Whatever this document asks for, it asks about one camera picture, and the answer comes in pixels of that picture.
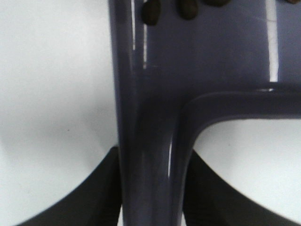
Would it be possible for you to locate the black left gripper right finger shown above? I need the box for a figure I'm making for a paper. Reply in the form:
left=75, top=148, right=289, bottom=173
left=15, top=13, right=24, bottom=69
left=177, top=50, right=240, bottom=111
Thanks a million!
left=183, top=151, right=296, bottom=226

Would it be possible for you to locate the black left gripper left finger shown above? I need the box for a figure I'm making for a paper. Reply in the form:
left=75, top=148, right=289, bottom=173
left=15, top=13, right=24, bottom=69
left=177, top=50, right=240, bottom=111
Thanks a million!
left=21, top=146, right=122, bottom=226

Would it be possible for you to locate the grey plastic dustpan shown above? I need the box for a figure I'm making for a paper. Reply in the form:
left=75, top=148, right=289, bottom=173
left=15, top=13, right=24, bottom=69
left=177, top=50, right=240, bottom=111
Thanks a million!
left=109, top=0, right=301, bottom=226

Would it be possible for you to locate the pile of coffee beans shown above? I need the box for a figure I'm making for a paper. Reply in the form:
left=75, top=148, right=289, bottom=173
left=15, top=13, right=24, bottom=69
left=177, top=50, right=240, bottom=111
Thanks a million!
left=141, top=0, right=301, bottom=26

